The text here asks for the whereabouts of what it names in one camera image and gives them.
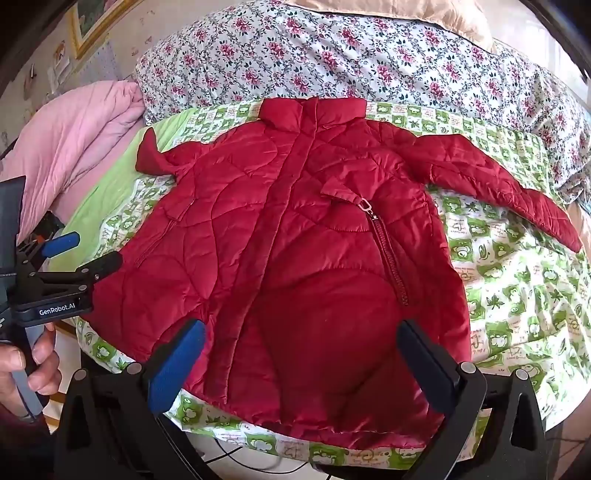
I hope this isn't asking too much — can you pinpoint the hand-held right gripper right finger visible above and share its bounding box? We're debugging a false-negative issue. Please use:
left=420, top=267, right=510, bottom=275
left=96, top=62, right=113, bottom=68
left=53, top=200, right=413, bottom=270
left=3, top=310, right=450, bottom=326
left=396, top=318, right=551, bottom=480

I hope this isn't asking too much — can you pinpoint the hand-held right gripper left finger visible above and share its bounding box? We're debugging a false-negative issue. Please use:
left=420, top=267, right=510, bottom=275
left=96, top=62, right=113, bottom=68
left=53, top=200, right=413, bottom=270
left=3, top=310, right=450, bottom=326
left=51, top=318, right=208, bottom=480

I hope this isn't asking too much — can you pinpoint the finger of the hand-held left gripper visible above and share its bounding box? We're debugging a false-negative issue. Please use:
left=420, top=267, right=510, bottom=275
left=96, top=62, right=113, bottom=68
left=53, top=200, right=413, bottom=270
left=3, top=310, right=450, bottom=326
left=25, top=251, right=124, bottom=298
left=28, top=232, right=82, bottom=271

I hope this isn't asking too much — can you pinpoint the red quilted jacket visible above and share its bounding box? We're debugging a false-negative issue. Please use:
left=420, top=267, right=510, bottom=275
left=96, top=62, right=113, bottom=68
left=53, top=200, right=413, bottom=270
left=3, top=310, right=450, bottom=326
left=85, top=97, right=583, bottom=448

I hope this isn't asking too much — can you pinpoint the person's left forearm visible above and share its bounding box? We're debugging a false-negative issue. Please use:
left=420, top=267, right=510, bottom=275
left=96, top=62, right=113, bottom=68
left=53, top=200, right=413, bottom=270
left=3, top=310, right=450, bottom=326
left=0, top=408, right=51, bottom=480

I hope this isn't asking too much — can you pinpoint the person's left hand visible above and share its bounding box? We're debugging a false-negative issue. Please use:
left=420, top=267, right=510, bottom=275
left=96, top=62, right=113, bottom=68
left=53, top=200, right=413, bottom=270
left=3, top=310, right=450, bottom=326
left=0, top=323, right=58, bottom=421

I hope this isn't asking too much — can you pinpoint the plain light green sheet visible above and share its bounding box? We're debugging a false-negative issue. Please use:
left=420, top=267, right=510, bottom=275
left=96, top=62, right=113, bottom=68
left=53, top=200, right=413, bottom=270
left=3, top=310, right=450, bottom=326
left=55, top=108, right=195, bottom=264

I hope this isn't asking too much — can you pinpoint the pink blanket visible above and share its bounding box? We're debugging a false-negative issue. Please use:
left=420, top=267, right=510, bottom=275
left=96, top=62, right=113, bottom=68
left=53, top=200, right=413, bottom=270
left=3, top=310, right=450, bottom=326
left=0, top=80, right=148, bottom=232

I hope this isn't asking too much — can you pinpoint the green and white printed bedsheet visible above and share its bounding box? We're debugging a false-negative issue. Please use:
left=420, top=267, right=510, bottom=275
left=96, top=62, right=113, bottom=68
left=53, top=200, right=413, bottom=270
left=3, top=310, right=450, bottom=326
left=76, top=99, right=591, bottom=472

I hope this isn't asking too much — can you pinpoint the gold framed picture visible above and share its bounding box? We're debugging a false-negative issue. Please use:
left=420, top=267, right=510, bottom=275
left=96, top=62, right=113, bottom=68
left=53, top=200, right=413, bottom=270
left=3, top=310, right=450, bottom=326
left=65, top=0, right=145, bottom=58

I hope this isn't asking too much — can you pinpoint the floral quilt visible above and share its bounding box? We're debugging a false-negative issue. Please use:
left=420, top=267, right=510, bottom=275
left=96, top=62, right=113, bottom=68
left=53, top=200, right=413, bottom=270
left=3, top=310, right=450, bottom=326
left=134, top=0, right=591, bottom=195

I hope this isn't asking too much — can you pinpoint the beige pillow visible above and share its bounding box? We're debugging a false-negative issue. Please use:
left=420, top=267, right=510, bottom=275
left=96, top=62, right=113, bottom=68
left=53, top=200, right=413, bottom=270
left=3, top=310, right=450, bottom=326
left=286, top=0, right=496, bottom=51

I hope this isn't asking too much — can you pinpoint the black cable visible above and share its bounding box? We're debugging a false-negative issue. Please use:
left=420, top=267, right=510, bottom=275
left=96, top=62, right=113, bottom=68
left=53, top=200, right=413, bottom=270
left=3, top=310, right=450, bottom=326
left=203, top=436, right=324, bottom=476

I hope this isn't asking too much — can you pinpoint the wall sticker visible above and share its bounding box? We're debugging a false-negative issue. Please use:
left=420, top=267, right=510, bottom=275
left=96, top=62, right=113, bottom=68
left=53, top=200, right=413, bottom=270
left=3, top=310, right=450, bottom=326
left=48, top=41, right=75, bottom=88

